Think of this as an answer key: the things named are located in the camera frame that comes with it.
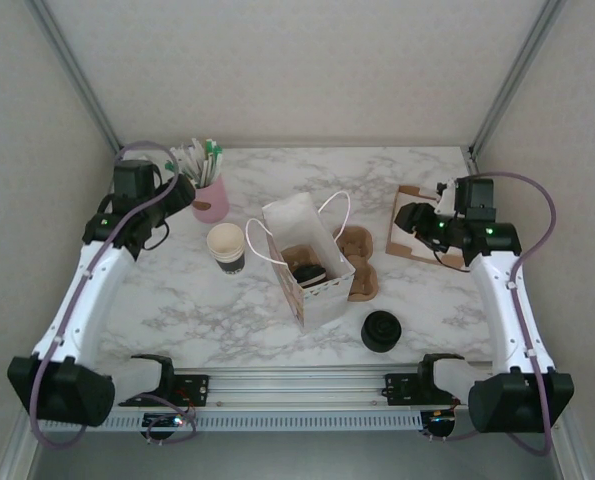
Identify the brown cardboard napkin tray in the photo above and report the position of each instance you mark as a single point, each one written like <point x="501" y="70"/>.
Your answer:
<point x="402" y="242"/>

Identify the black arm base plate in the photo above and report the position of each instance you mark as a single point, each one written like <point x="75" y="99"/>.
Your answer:
<point x="197" y="387"/>
<point x="399" y="390"/>

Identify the aluminium frame post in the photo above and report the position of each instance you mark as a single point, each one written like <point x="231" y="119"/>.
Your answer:
<point x="77" y="75"/>
<point x="516" y="75"/>

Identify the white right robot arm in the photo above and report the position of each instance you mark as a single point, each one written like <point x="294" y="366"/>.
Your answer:
<point x="502" y="310"/>

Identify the small black circuit board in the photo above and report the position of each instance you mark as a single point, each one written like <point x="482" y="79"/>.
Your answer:
<point x="162" y="420"/>
<point x="442" y="419"/>

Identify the white paper gift bag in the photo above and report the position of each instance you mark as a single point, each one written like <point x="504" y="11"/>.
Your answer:
<point x="327" y="300"/>

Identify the white green paper stick packet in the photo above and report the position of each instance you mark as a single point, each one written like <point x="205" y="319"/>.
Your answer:
<point x="168" y="166"/>
<point x="210" y="147"/>
<point x="218" y="152"/>

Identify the pink cylindrical holder cup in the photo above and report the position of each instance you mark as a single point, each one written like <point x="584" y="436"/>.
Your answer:
<point x="212" y="202"/>

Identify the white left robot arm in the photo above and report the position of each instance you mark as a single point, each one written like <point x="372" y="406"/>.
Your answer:
<point x="87" y="300"/>

